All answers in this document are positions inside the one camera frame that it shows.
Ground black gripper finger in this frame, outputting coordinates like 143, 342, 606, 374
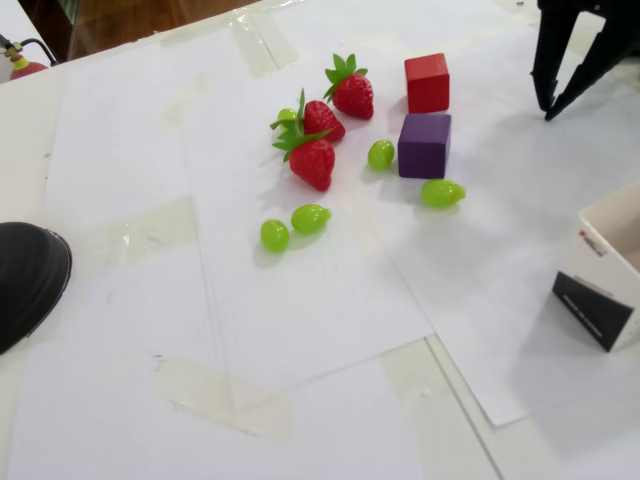
530, 10, 580, 114
544, 12, 640, 122

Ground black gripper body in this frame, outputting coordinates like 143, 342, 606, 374
537, 0, 640, 21

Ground red plastic strawberry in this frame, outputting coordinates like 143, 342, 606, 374
323, 53, 375, 121
272, 128, 337, 193
270, 88, 347, 145

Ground white and black cardboard box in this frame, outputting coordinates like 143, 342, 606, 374
551, 180, 640, 354

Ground red wooden cube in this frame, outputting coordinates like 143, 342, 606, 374
403, 52, 451, 115

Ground purple wooden cube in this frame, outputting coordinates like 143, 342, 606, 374
397, 113, 453, 180

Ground white paper sheet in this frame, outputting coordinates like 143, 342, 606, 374
297, 24, 640, 427
182, 94, 435, 397

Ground dark brown cabinet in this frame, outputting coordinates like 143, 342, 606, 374
18, 0, 84, 64

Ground red fire extinguisher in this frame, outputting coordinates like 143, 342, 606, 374
0, 33, 61, 84

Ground black round object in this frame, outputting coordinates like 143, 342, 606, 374
0, 222, 74, 357

